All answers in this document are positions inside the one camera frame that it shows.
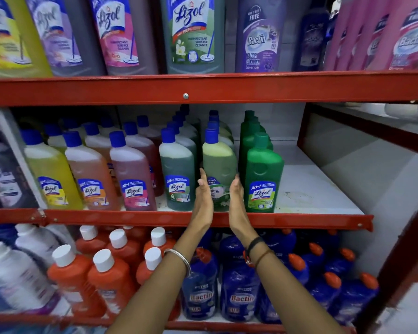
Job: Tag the person's left hand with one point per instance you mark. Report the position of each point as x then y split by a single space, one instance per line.
202 208

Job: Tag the person's right hand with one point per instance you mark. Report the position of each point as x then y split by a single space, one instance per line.
238 212

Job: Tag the person's left thumb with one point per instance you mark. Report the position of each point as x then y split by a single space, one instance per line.
198 190

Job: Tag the person's right thumb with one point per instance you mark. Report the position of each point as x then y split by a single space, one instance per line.
232 193

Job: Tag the person's right forearm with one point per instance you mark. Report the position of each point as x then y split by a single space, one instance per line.
285 295

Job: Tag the person's left forearm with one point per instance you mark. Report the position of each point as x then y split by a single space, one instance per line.
153 295

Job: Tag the row of dark green bottles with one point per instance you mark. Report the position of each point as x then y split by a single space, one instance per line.
177 163

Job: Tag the light green cleaner bottle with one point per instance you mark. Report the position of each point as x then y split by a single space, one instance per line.
213 125
219 158
214 115

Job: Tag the opaque green cleaner bottle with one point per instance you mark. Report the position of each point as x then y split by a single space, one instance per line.
263 166
249 116
245 153

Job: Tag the black wrist thread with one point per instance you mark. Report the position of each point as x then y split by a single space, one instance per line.
254 244

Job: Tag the small pink cleaner bottle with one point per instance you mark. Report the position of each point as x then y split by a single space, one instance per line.
132 170
142 142
146 125

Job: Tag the silver bangle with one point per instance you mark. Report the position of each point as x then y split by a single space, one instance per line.
181 258

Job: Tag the brown wrist thread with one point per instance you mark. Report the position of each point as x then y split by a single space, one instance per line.
263 256

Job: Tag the white shelf board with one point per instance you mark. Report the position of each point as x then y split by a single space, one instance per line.
310 191

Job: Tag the red metal shelving rack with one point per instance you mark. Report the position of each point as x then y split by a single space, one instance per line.
195 88

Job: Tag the group of blue orange-capped bottles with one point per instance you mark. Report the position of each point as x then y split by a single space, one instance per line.
235 295

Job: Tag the small orange cleaner bottle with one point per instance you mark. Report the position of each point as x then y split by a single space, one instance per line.
108 123
90 170
95 139

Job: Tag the small yellow cleaner bottle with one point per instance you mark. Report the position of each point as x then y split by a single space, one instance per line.
71 124
52 170
55 137

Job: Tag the adjoining red metal rack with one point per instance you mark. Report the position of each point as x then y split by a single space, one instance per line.
369 130

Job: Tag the group of orange white-capped bottles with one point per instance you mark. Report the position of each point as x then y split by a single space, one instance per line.
73 274

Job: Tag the large purple floor cleaner bottle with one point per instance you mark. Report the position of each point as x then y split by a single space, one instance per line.
261 41

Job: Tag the large green cleaner bottle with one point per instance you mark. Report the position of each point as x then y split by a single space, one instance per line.
193 34

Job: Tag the white bottle with white cap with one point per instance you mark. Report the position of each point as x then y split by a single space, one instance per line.
38 241
14 274

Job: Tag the large dark blue bottle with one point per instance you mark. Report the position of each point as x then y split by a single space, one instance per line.
311 41

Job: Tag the large pink label cleaner bottle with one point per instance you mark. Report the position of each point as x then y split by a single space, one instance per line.
118 34

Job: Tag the large pink floor cleaner bottle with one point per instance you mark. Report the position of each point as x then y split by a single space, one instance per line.
334 48
411 41
351 48
374 45

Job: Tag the dark purple cleaner bottle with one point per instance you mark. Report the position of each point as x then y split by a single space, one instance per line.
3 170

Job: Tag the large lavender label cleaner bottle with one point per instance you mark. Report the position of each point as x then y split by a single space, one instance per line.
55 34

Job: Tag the large yellow cleaner bottle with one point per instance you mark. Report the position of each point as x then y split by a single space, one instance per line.
7 38

